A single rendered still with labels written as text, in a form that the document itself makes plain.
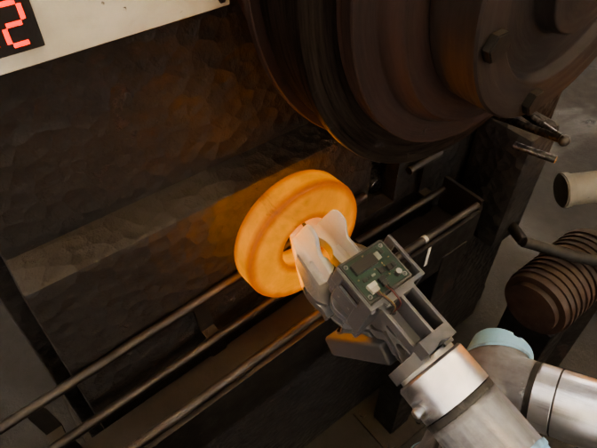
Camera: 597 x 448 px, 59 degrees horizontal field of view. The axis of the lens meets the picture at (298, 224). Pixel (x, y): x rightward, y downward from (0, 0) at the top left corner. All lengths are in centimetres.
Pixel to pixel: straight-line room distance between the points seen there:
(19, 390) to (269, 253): 112
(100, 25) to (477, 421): 45
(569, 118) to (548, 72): 195
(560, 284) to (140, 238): 73
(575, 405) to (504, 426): 15
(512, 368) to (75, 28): 55
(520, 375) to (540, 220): 135
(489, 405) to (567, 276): 58
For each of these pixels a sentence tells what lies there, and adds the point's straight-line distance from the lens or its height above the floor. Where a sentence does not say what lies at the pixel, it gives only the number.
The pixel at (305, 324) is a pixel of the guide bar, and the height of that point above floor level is 70.
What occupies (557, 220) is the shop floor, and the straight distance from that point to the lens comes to 199.
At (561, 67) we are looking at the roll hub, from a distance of 58.
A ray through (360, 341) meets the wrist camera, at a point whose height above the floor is 79.
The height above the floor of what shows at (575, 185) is 69.
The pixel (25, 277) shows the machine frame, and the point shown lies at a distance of 57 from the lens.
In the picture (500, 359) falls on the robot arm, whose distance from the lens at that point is 67.
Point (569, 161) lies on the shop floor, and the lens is 227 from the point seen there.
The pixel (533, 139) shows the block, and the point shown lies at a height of 80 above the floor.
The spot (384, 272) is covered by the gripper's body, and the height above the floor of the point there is 88.
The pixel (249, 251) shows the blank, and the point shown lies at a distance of 56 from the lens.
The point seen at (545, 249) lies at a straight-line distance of 100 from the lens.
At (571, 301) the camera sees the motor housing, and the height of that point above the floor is 52.
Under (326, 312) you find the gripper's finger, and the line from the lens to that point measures 55.
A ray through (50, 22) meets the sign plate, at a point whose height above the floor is 109.
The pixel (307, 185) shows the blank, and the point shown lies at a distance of 56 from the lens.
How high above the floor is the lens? 127
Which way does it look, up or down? 46 degrees down
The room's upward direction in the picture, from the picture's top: straight up
